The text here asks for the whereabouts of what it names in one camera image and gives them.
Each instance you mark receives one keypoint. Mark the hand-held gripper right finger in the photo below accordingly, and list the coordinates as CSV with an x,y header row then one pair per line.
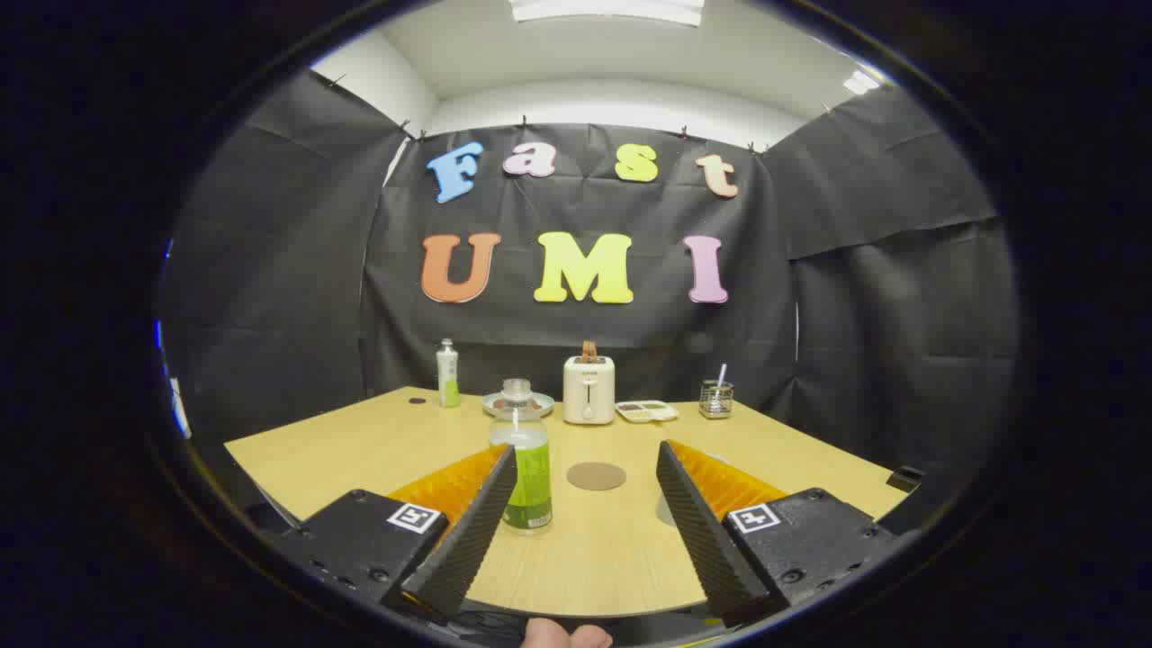
x,y
697,531

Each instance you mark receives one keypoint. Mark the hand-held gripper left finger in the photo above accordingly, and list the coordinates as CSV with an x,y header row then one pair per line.
x,y
468,540

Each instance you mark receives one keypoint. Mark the pale grey cup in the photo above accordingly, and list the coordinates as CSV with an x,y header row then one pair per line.
x,y
664,515

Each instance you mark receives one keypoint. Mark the clear juice bottle green label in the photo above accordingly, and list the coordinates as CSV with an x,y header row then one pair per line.
x,y
533,477

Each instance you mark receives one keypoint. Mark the round brown coaster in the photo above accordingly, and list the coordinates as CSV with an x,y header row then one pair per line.
x,y
596,476

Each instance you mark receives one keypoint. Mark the small white green bottle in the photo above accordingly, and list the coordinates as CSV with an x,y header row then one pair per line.
x,y
447,373

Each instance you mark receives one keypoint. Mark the wooden table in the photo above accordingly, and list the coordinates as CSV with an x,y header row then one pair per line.
x,y
603,558

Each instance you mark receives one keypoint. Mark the white divided tray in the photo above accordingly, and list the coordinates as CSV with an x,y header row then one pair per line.
x,y
646,411

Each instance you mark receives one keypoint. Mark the pale green plate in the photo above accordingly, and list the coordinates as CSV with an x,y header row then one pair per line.
x,y
544,402

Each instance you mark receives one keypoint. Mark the white toaster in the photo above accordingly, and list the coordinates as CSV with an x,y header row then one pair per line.
x,y
589,391

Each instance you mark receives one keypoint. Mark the brown bread slice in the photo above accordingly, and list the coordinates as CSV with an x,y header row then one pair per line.
x,y
589,351

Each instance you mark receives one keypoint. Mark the black table edge clamp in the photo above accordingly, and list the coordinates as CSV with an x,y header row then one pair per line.
x,y
904,479

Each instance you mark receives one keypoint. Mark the small ceiling light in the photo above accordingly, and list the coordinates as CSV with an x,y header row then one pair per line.
x,y
861,82

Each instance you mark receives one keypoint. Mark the long ceiling light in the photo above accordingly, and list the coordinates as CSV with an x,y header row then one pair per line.
x,y
607,9

